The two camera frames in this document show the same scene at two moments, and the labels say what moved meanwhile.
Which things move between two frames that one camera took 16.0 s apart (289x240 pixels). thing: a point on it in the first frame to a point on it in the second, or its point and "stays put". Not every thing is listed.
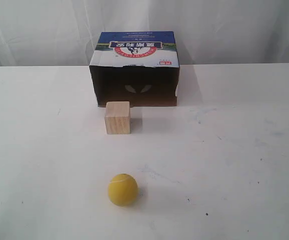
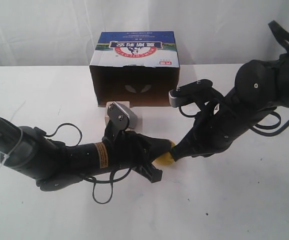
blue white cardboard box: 140,67 stays put
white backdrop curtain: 58,33 stays put
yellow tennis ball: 123,189 to 166,159
